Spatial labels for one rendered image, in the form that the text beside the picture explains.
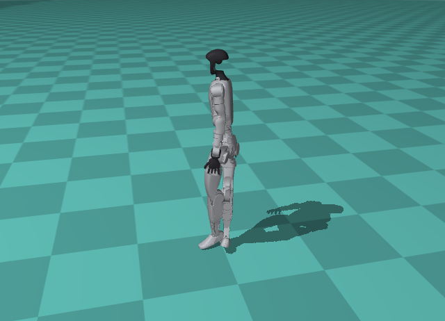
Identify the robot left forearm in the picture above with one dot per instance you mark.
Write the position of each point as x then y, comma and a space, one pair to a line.
219, 131

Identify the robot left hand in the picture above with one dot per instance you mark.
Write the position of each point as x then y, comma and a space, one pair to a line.
213, 164

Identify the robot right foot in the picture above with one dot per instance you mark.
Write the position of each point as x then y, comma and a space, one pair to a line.
225, 242

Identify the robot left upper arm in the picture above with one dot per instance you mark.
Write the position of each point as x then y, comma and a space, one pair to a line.
217, 94

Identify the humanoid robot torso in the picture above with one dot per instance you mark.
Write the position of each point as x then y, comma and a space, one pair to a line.
228, 138

